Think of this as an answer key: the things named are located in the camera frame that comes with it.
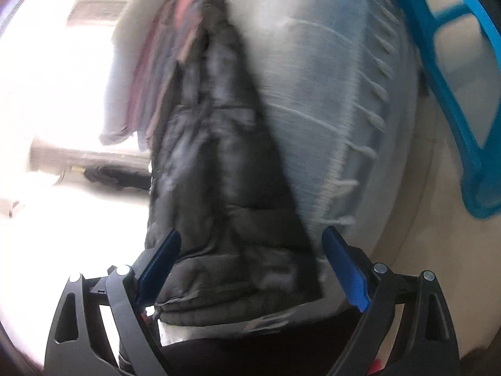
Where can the grey pillow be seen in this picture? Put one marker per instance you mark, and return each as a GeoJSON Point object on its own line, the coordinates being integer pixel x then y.
{"type": "Point", "coordinates": [117, 117]}

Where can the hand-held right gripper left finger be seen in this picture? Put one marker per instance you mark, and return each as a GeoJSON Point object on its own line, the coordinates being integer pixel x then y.
{"type": "Point", "coordinates": [162, 258]}

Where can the bed with grey bedspread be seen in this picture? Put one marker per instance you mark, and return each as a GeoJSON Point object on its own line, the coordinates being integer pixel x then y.
{"type": "Point", "coordinates": [313, 105]}

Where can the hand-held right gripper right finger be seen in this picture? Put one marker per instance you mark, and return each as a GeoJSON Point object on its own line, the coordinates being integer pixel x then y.
{"type": "Point", "coordinates": [348, 270]}

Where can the maroon folded blanket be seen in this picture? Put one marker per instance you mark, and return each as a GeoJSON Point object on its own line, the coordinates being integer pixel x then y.
{"type": "Point", "coordinates": [187, 2]}

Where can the black puffer jacket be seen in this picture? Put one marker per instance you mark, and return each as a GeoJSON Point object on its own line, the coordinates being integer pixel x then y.
{"type": "Point", "coordinates": [219, 203]}

